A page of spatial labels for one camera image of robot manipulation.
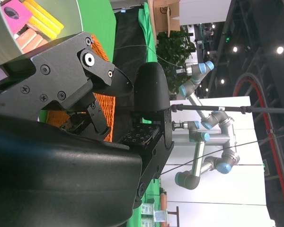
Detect orange wicker basket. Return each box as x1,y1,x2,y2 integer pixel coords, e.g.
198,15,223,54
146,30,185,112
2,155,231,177
45,34,116,142

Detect green tablecloth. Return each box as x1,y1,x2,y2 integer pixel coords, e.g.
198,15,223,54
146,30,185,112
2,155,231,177
77,0,118,64

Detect grey metal pedestal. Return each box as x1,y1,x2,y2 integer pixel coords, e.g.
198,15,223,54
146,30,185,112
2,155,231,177
172,131,235,152

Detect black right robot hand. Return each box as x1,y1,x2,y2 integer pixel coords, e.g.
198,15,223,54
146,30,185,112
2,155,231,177
0,32,175,227

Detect thin grey cable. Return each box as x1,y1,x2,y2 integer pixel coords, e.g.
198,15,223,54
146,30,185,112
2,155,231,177
114,44,188,67

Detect brown wooden chair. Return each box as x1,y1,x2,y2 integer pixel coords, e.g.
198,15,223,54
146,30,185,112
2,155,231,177
159,192,180,227

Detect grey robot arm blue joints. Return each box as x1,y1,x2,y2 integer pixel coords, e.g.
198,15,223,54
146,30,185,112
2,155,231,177
171,120,241,191
175,60,235,130

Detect pink striped cake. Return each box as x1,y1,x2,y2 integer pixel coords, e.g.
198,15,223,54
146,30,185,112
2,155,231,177
15,29,50,54

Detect white blue small box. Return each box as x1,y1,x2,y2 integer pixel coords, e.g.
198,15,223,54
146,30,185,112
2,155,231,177
140,217,154,227
141,202,155,216

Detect cardboard box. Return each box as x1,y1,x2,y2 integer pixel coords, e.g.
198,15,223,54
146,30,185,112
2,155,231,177
147,0,181,38

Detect purple cake with dark dot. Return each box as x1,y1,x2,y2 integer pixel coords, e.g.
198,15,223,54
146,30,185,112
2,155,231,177
1,0,33,36

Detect grey-green bowl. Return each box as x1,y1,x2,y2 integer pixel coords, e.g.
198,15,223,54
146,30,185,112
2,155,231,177
0,0,83,66

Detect green leafy plant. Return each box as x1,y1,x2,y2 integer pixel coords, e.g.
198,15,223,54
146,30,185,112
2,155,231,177
155,26,197,100

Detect yellow cake block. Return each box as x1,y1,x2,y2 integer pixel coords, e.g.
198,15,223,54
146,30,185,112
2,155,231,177
22,0,64,40

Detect red rimmed wheel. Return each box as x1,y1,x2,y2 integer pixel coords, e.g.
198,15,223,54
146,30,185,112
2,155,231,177
232,72,284,220

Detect thin black wire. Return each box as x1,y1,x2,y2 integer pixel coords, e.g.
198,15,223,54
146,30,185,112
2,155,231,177
159,133,284,176

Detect pale blue packet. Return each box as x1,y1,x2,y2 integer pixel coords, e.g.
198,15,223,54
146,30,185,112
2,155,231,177
153,209,168,223

